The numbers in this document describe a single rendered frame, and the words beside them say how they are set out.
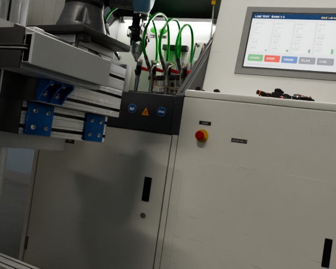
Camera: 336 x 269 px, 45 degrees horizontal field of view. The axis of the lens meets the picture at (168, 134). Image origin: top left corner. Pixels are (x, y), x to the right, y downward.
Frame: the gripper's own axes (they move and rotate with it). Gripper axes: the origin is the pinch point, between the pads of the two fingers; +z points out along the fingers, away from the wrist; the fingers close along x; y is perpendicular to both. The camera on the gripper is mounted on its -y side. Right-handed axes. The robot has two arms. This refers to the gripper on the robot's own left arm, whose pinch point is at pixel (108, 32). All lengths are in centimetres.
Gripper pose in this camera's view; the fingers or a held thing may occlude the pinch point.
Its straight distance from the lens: 203.2
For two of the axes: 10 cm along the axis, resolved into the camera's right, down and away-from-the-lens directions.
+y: -6.1, 5.9, -5.4
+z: 5.6, 8.0, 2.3
